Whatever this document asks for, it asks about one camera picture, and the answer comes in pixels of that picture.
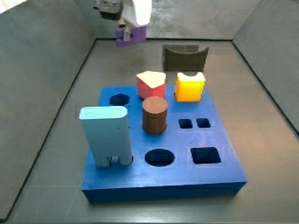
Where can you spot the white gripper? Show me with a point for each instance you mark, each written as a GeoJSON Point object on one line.
{"type": "Point", "coordinates": [136, 14]}

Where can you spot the purple double-square block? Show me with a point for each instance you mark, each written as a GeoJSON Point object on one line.
{"type": "Point", "coordinates": [136, 36]}

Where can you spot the blue shape-sorter board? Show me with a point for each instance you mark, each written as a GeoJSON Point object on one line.
{"type": "Point", "coordinates": [187, 162]}

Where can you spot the black curved stand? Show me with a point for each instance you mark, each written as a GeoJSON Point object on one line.
{"type": "Point", "coordinates": [184, 58]}

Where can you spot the red pentagon block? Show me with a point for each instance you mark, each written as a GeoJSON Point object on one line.
{"type": "Point", "coordinates": [151, 84]}

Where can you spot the yellow arch block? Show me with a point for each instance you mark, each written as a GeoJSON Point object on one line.
{"type": "Point", "coordinates": [188, 88]}

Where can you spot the brown cylinder block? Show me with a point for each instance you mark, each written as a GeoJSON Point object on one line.
{"type": "Point", "coordinates": [153, 114]}

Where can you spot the light blue tall block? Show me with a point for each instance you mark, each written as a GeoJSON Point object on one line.
{"type": "Point", "coordinates": [107, 133]}

